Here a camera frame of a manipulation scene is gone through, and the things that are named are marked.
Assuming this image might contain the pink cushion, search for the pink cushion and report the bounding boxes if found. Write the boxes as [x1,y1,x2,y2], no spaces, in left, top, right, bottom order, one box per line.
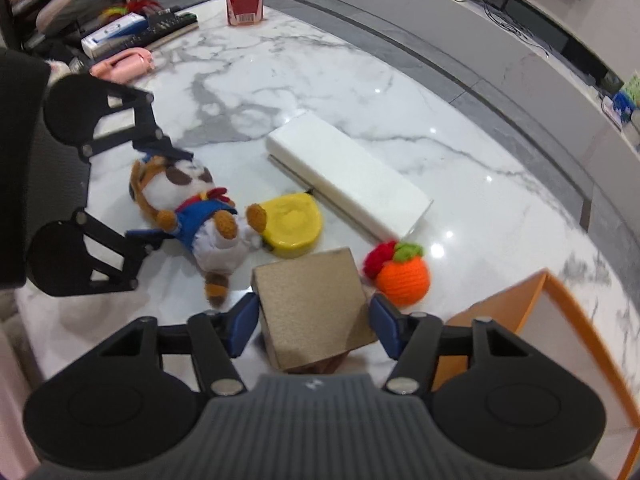
[35,0,118,33]

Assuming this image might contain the orange crochet fruit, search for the orange crochet fruit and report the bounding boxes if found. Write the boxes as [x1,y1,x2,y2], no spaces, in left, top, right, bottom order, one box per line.
[362,241,431,308]

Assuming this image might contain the brown cardboard box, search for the brown cardboard box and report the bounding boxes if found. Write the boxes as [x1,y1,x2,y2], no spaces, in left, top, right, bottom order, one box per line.
[251,247,379,373]

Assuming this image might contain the colourful feather toy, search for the colourful feather toy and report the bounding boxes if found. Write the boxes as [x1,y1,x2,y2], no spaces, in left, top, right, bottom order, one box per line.
[100,0,166,20]

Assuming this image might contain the blue printed box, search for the blue printed box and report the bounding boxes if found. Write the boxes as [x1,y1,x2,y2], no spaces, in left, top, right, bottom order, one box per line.
[611,91,637,126]

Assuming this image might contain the pink handheld device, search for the pink handheld device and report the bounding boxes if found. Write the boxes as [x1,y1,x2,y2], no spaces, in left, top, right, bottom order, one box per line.
[90,47,154,81]

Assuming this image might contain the blue and white box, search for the blue and white box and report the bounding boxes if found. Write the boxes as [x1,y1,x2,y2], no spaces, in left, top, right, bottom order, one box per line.
[81,14,150,58]

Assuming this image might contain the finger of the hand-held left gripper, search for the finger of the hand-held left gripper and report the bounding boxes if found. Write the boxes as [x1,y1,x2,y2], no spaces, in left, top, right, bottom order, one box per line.
[80,79,195,161]
[72,209,171,292]

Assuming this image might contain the brown plush animal toy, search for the brown plush animal toy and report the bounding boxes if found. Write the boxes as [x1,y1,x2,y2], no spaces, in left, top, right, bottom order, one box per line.
[127,152,268,308]

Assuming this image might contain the yellow round dish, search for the yellow round dish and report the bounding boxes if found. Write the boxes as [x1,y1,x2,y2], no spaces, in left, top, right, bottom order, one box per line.
[257,191,325,259]

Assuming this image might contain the marble television console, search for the marble television console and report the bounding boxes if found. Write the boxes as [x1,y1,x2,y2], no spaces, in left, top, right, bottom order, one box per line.
[345,0,640,196]

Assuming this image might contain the long white box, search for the long white box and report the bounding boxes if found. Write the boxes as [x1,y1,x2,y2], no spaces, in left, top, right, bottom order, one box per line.
[265,111,434,241]

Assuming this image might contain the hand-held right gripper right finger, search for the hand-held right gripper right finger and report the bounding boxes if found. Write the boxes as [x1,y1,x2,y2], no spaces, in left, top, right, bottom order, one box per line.
[369,294,546,396]

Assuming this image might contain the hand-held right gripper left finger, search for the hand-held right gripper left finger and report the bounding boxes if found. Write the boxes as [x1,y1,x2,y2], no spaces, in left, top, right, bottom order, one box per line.
[85,292,261,396]

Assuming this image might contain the orange cardboard box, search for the orange cardboard box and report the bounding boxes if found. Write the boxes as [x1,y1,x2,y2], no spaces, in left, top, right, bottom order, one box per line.
[431,268,640,480]

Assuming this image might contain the black cable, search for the black cable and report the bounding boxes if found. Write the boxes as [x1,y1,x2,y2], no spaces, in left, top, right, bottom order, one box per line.
[482,0,551,58]

